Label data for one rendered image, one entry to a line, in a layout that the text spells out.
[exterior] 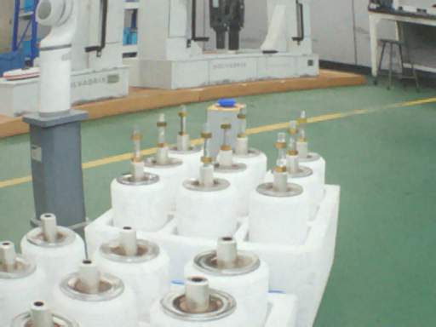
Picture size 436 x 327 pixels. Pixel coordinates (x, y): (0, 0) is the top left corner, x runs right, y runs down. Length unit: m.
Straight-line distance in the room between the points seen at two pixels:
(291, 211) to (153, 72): 2.93
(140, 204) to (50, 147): 0.51
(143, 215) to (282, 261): 0.24
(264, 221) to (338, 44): 5.87
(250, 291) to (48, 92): 0.93
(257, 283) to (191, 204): 0.33
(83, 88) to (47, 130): 1.84
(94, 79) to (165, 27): 0.64
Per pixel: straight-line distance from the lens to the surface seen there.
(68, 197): 1.51
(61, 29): 1.50
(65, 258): 0.74
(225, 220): 0.98
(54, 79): 1.46
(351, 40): 6.66
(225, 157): 1.10
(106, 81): 3.38
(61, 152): 1.47
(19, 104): 3.08
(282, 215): 0.94
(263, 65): 4.26
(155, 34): 3.80
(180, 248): 0.97
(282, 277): 0.94
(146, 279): 0.70
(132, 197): 1.00
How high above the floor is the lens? 0.52
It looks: 14 degrees down
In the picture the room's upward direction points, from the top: straight up
